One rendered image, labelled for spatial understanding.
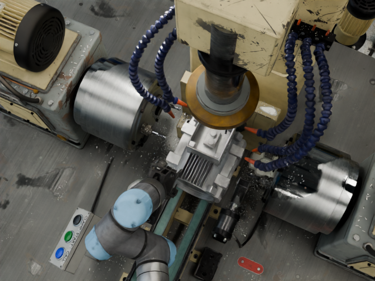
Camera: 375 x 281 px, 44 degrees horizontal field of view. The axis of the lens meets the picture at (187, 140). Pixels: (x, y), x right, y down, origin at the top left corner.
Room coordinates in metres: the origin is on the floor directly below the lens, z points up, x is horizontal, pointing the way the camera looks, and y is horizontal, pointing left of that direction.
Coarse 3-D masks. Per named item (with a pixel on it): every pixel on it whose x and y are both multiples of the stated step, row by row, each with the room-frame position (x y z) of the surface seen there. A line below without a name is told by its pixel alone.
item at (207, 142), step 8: (200, 128) 0.44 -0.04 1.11; (208, 128) 0.44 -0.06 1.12; (192, 136) 0.41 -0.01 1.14; (200, 136) 0.42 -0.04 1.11; (208, 136) 0.42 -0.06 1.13; (216, 136) 0.41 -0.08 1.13; (224, 136) 0.42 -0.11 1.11; (232, 136) 0.42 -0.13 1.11; (200, 144) 0.40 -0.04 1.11; (208, 144) 0.39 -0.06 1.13; (216, 144) 0.39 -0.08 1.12; (224, 144) 0.39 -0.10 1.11; (192, 152) 0.38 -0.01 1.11; (200, 152) 0.36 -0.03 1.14; (208, 152) 0.37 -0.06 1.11; (216, 152) 0.36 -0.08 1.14; (224, 152) 0.38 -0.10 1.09; (216, 160) 0.34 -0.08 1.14
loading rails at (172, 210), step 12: (240, 168) 0.39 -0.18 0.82; (180, 192) 0.30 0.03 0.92; (168, 204) 0.27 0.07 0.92; (180, 204) 0.28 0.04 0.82; (204, 204) 0.26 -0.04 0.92; (168, 216) 0.23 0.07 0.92; (180, 216) 0.24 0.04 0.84; (192, 216) 0.22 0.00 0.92; (204, 216) 0.22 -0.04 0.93; (216, 216) 0.23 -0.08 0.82; (156, 228) 0.19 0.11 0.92; (168, 228) 0.20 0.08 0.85; (192, 228) 0.19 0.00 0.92; (192, 240) 0.15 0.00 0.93; (180, 252) 0.12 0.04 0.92; (192, 252) 0.12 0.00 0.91; (180, 264) 0.08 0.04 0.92; (132, 276) 0.06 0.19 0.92; (180, 276) 0.05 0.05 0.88
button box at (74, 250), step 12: (84, 216) 0.22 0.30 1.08; (96, 216) 0.22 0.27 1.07; (72, 228) 0.19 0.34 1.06; (84, 228) 0.18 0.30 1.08; (60, 240) 0.16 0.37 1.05; (72, 240) 0.15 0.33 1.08; (84, 240) 0.15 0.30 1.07; (72, 252) 0.12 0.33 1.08; (84, 252) 0.12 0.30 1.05; (60, 264) 0.09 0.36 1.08; (72, 264) 0.09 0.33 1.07
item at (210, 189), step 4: (196, 120) 0.48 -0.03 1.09; (236, 132) 0.44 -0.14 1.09; (236, 136) 0.42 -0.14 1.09; (240, 136) 0.42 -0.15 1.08; (236, 140) 0.42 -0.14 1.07; (240, 140) 0.41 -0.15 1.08; (208, 188) 0.27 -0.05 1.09; (212, 188) 0.27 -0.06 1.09; (216, 188) 0.27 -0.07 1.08; (208, 192) 0.26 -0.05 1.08; (212, 192) 0.26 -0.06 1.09; (216, 192) 0.26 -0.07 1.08
